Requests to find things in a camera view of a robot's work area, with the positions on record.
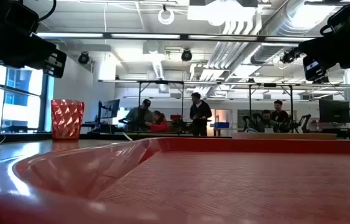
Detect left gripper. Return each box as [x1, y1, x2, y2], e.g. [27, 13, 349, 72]
[0, 32, 68, 79]

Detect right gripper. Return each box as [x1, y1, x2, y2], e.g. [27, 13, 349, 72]
[298, 29, 350, 83]

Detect red faceted plastic cup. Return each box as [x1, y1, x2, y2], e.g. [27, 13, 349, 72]
[50, 99, 85, 141]

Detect red plastic tray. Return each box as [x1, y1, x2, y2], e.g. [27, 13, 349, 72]
[0, 138, 350, 224]

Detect black ceiling spotlight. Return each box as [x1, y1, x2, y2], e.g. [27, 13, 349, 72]
[78, 50, 91, 65]
[180, 48, 193, 62]
[281, 47, 301, 65]

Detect large black monitor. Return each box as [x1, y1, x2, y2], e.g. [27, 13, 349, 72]
[318, 99, 350, 124]

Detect large window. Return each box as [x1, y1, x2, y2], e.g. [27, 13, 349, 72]
[0, 63, 49, 133]

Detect person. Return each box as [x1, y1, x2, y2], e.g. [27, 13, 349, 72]
[189, 91, 213, 137]
[256, 109, 280, 134]
[126, 98, 154, 133]
[145, 110, 171, 133]
[270, 99, 291, 133]

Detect tilted black monitor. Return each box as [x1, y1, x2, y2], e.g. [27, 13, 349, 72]
[98, 98, 121, 121]

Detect black workstation frame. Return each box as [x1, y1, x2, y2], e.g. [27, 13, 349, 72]
[248, 83, 295, 133]
[137, 80, 185, 136]

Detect black aluminium table frame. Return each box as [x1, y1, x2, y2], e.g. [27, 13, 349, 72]
[0, 131, 232, 141]

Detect white coiled cable ring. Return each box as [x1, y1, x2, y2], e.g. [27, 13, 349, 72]
[157, 7, 176, 26]

